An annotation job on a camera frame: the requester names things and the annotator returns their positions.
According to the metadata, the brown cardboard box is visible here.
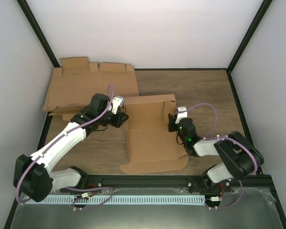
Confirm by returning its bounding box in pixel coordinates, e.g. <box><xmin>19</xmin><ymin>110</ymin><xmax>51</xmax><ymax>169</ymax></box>
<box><xmin>119</xmin><ymin>94</ymin><xmax>189</xmax><ymax>175</ymax></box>

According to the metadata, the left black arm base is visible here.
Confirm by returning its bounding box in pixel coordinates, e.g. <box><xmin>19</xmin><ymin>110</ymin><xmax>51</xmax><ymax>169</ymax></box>
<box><xmin>60</xmin><ymin>175</ymin><xmax>102</xmax><ymax>193</ymax></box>

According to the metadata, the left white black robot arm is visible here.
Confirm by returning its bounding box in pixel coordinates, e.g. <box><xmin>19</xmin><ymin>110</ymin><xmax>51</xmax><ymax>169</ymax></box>
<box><xmin>13</xmin><ymin>94</ymin><xmax>129</xmax><ymax>203</ymax></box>

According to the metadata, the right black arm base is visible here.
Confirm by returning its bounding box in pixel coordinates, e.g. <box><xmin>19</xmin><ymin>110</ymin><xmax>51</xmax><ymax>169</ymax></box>
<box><xmin>186</xmin><ymin>175</ymin><xmax>231</xmax><ymax>195</ymax></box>

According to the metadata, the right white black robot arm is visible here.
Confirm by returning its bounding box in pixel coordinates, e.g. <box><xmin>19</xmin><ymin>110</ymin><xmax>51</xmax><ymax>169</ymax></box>
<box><xmin>168</xmin><ymin>114</ymin><xmax>265</xmax><ymax>192</ymax></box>

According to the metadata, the stack of flat cardboard blanks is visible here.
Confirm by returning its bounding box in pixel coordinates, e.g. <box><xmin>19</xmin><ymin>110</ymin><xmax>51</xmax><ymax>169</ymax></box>
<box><xmin>42</xmin><ymin>57</ymin><xmax>139</xmax><ymax>121</ymax></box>

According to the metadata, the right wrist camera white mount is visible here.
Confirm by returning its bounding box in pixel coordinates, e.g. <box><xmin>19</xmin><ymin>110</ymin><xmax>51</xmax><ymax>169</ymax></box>
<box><xmin>175</xmin><ymin>106</ymin><xmax>188</xmax><ymax>124</ymax></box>

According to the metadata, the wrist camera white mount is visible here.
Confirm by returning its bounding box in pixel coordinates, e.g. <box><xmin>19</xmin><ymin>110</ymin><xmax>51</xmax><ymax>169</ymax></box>
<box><xmin>111</xmin><ymin>95</ymin><xmax>125</xmax><ymax>115</ymax></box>
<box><xmin>175</xmin><ymin>106</ymin><xmax>188</xmax><ymax>124</ymax></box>

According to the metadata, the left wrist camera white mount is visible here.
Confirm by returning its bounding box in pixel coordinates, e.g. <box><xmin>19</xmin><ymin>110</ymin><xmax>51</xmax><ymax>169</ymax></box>
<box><xmin>111</xmin><ymin>95</ymin><xmax>125</xmax><ymax>115</ymax></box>

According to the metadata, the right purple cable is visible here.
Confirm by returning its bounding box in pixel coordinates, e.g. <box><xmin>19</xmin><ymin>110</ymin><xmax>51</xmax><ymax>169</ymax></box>
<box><xmin>185</xmin><ymin>103</ymin><xmax>258</xmax><ymax>210</ymax></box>

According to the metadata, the purple cable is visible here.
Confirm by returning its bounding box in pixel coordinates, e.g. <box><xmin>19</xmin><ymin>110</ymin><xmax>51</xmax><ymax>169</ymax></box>
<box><xmin>15</xmin><ymin>83</ymin><xmax>116</xmax><ymax>210</ymax></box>
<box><xmin>185</xmin><ymin>103</ymin><xmax>258</xmax><ymax>210</ymax></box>

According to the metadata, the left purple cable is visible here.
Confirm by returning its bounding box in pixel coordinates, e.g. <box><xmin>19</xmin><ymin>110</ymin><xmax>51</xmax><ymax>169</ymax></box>
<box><xmin>15</xmin><ymin>83</ymin><xmax>116</xmax><ymax>210</ymax></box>

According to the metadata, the light blue slotted cable duct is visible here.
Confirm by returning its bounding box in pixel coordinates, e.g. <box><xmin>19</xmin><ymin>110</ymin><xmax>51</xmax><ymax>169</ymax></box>
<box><xmin>39</xmin><ymin>195</ymin><xmax>205</xmax><ymax>206</ymax></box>

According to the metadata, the black aluminium frame rail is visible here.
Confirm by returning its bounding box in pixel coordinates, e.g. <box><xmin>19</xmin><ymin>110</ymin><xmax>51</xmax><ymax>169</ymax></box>
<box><xmin>19</xmin><ymin>174</ymin><xmax>273</xmax><ymax>191</ymax></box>

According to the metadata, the grey metal base plate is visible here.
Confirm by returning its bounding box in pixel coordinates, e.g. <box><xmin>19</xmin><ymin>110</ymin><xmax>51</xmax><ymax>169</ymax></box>
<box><xmin>11</xmin><ymin>188</ymin><xmax>283</xmax><ymax>229</ymax></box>

